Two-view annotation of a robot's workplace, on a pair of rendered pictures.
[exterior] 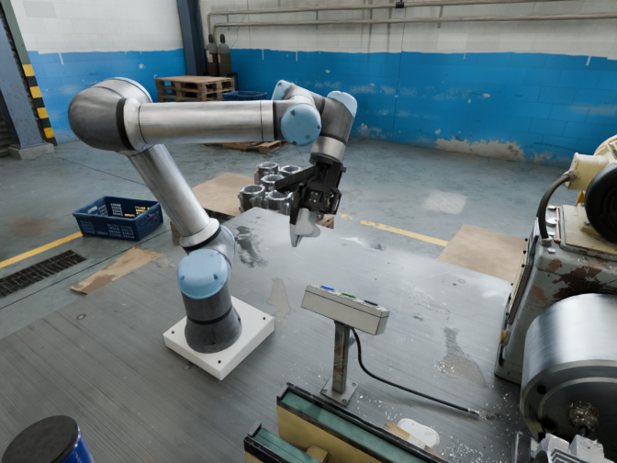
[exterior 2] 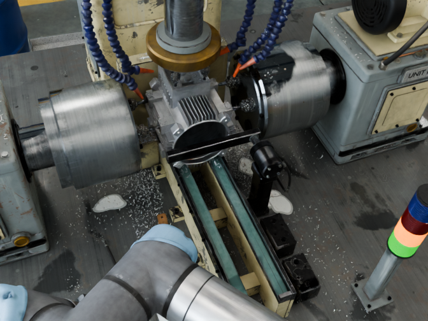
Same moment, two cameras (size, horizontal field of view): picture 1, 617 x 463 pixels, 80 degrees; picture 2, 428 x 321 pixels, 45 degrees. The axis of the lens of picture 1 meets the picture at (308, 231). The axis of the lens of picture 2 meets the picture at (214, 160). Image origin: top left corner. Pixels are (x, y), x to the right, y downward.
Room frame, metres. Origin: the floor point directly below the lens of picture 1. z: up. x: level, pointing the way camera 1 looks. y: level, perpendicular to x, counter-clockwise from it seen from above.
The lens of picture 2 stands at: (0.95, 0.25, 1.99)
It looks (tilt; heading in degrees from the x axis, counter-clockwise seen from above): 50 degrees down; 215
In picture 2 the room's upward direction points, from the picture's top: 4 degrees clockwise
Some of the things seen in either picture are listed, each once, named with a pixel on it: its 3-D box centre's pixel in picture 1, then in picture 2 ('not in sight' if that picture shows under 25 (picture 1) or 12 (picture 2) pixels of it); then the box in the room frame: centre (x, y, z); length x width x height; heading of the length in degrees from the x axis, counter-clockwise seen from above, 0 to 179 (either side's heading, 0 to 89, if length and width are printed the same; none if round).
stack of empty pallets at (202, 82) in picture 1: (197, 104); not in sight; (7.17, 2.08, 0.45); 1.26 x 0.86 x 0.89; 57
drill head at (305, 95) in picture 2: not in sight; (285, 87); (-0.05, -0.23, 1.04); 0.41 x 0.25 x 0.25; 150
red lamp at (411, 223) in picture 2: not in sight; (419, 217); (0.21, 0.25, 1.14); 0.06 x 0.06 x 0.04
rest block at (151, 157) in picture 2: not in sight; (144, 148); (0.25, -0.49, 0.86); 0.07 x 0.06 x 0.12; 150
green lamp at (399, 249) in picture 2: not in sight; (404, 240); (0.21, 0.25, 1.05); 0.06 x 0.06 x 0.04
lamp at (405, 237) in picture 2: not in sight; (411, 229); (0.21, 0.25, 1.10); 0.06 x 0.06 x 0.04
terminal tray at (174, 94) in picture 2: not in sight; (183, 81); (0.17, -0.40, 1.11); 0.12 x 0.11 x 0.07; 60
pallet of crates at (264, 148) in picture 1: (246, 118); not in sight; (5.98, 0.99, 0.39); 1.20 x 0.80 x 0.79; 65
